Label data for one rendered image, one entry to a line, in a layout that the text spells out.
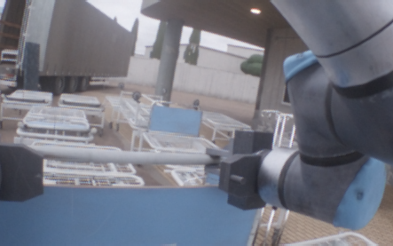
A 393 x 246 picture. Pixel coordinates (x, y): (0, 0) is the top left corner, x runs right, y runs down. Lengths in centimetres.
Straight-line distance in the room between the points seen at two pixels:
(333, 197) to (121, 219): 37
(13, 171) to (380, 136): 32
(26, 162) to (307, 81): 30
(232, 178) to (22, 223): 36
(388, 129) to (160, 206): 45
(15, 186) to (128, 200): 27
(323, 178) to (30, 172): 31
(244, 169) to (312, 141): 13
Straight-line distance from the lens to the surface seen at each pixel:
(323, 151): 31
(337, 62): 17
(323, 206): 35
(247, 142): 47
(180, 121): 398
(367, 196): 34
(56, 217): 53
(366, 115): 19
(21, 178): 32
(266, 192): 41
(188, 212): 60
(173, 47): 1013
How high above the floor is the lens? 126
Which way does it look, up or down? 8 degrees down
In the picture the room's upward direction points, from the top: 10 degrees clockwise
